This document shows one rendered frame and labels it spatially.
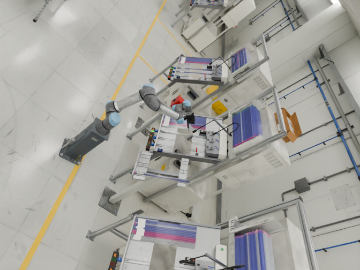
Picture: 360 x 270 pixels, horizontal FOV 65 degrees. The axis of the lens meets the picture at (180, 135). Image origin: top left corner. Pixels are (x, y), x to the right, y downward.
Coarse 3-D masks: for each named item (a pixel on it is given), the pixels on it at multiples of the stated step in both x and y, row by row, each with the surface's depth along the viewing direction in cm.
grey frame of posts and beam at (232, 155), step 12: (264, 96) 310; (156, 120) 353; (228, 120) 319; (132, 132) 377; (228, 144) 290; (264, 144) 259; (240, 156) 273; (132, 168) 308; (216, 168) 289; (192, 180) 306; (156, 192) 336
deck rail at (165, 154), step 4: (164, 152) 289; (168, 152) 289; (172, 152) 290; (168, 156) 292; (172, 156) 291; (176, 156) 291; (180, 156) 290; (184, 156) 289; (188, 156) 288; (192, 156) 288; (196, 156) 288; (200, 156) 288; (192, 160) 291; (196, 160) 290; (200, 160) 290; (204, 160) 289; (208, 160) 288; (212, 160) 287; (216, 160) 287; (220, 160) 287
